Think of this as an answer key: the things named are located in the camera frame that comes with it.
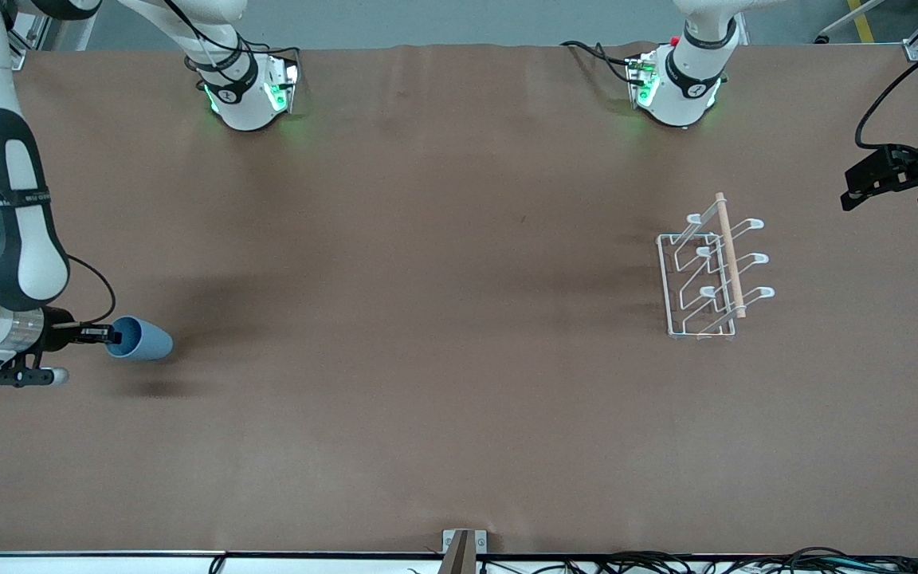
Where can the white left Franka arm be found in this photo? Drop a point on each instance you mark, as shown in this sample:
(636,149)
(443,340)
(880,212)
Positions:
(682,88)

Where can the metal table edge bracket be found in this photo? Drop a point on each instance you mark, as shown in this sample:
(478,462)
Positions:
(463,546)

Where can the brown table cover sheet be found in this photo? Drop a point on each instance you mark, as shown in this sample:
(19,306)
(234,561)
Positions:
(427,319)

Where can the blue plastic cup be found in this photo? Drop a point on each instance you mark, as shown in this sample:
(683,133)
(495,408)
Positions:
(148,343)

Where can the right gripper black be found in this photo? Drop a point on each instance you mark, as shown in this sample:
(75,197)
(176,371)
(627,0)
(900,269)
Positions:
(58,334)

